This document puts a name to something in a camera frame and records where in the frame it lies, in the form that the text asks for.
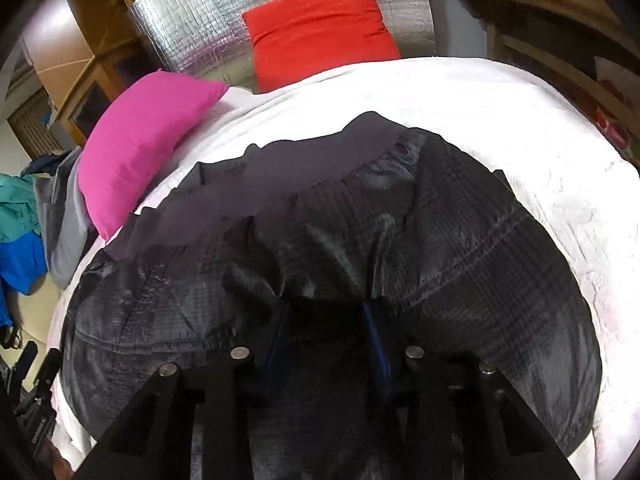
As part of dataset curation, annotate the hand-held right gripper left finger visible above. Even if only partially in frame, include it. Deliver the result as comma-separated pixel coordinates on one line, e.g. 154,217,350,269
75,304,293,480

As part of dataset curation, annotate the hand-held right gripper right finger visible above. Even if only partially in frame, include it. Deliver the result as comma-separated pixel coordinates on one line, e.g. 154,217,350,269
361,301,582,480

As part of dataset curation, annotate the black quilted jacket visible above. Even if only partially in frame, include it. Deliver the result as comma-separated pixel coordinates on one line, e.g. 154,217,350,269
59,112,603,480

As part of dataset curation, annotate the blue garment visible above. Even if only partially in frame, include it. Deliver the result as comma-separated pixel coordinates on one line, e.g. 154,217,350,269
0,232,50,331

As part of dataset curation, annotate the grey garment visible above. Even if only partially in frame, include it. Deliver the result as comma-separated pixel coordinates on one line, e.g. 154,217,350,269
31,147,98,291

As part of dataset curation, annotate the teal shirt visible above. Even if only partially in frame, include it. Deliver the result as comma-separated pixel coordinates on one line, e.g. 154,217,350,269
0,172,43,245

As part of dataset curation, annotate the white textured blanket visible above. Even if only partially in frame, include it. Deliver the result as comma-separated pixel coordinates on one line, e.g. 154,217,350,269
47,56,640,480

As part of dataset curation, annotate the pink pillow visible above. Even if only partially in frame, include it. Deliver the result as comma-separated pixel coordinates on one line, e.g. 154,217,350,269
77,69,231,242

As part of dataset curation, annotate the red pillow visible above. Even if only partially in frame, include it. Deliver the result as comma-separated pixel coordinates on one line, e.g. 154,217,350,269
242,0,402,94

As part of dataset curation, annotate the wooden cabinet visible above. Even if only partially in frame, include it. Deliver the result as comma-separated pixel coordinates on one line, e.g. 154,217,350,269
22,0,173,147

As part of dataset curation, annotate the wooden shelf unit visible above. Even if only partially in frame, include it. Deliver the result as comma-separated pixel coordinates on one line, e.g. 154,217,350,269
435,0,640,161

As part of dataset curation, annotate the silver foil insulation sheet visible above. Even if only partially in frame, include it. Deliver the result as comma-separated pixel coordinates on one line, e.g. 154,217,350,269
124,0,435,92

